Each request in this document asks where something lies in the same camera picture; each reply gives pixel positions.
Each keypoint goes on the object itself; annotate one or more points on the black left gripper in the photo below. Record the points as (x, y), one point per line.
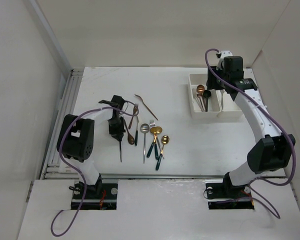
(117, 134)

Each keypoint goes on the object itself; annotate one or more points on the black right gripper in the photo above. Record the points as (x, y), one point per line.
(211, 83)

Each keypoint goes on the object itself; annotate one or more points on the black fork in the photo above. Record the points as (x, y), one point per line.
(120, 151)

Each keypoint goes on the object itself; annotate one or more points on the black round spoon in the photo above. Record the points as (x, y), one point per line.
(206, 95)

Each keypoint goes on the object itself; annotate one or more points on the copper round spoon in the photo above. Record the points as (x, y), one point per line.
(200, 90)

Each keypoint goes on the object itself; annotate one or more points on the small copper ridged spoon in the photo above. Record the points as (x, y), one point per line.
(200, 97)

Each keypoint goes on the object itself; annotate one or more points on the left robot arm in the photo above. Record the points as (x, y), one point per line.
(76, 138)

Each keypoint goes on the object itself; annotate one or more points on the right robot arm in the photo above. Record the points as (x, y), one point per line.
(274, 148)

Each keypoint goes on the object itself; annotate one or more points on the brown wooden spoon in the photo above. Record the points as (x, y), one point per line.
(130, 138)

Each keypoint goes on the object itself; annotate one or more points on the brown wooden fork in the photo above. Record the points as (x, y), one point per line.
(135, 110)

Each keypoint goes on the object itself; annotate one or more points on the silver ridged spoon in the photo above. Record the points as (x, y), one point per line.
(144, 129)

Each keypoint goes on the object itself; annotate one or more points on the thin copper bent fork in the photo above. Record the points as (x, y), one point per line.
(144, 104)

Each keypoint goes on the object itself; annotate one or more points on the white right container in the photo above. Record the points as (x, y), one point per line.
(231, 110)

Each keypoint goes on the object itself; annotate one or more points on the white container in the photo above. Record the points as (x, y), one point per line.
(196, 111)
(231, 110)

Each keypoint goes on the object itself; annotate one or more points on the white left container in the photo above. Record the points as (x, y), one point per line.
(196, 111)

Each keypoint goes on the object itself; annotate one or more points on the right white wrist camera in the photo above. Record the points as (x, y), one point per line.
(223, 54)

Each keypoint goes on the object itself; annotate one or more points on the gold spoon green handle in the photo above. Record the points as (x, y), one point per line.
(164, 140)
(155, 131)

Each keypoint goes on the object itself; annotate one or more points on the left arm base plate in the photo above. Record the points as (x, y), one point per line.
(101, 196)

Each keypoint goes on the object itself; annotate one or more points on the aluminium frame rail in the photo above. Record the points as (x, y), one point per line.
(52, 168)

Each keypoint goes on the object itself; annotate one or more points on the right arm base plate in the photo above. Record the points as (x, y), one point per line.
(220, 198)

